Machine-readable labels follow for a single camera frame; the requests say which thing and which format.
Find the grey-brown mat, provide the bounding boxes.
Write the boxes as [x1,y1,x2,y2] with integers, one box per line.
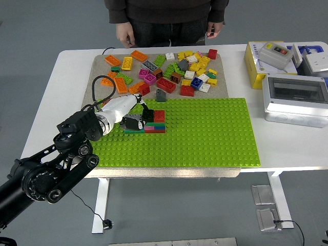
[66,53,241,179]

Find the red eight-stud brick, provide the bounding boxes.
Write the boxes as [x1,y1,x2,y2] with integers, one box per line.
[156,77,177,94]

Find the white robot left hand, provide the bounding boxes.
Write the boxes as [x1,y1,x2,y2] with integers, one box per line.
[100,93,155,133]

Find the yellow and white carton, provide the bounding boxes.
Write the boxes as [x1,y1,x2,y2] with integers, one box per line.
[243,40,299,90]

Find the red six-stud brick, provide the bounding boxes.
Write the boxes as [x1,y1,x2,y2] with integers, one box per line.
[180,85,195,97]

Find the yellow eight-stud brick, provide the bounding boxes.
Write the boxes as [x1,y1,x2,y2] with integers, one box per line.
[121,56,133,71]

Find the lime green eight-stud brick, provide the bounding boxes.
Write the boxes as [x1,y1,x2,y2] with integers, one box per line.
[172,62,186,77]
[115,72,134,85]
[153,54,167,68]
[162,64,175,79]

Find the blue four-stud brick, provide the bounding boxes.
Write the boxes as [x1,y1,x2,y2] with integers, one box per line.
[190,77,203,91]

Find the white table leg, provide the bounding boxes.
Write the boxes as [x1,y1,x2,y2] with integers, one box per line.
[266,171,295,230]
[91,178,110,234]

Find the grey eight-stud brick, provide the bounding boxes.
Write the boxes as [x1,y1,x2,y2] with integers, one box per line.
[141,59,158,74]
[123,113,144,121]

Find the black cord with plug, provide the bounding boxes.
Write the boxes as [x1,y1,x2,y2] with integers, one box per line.
[70,189,115,230]

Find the person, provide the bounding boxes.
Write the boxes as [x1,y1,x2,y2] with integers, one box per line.
[104,0,230,49]

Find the long metal floor plate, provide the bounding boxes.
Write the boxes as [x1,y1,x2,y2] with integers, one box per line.
[109,237,238,246]

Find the white windowed distribution box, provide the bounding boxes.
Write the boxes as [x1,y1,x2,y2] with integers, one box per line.
[261,73,328,129]

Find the green studded baseplate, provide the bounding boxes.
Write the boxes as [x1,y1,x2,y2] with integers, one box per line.
[90,97,261,168]

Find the white plastic plate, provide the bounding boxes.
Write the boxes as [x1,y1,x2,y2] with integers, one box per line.
[291,43,308,68]

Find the black floor cable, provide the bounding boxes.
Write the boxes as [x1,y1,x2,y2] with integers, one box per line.
[273,219,305,246]

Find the orange eight-stud brick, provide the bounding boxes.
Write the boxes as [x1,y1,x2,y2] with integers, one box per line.
[130,50,149,63]
[104,54,121,67]
[114,77,128,94]
[100,71,117,88]
[128,81,146,96]

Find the blue plastic bin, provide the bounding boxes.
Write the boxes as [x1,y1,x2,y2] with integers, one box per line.
[286,45,324,56]

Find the grey push-button switch box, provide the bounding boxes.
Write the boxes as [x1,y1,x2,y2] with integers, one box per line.
[257,41,294,70]

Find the black four-stud brick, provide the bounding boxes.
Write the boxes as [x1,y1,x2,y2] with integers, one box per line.
[142,109,155,123]

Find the person's left hand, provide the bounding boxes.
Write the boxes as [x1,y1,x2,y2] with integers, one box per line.
[206,22,226,39]

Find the white wall socket panel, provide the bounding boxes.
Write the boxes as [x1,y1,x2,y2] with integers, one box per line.
[302,52,328,74]

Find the person's right hand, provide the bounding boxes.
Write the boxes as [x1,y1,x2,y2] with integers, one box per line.
[115,22,136,49]

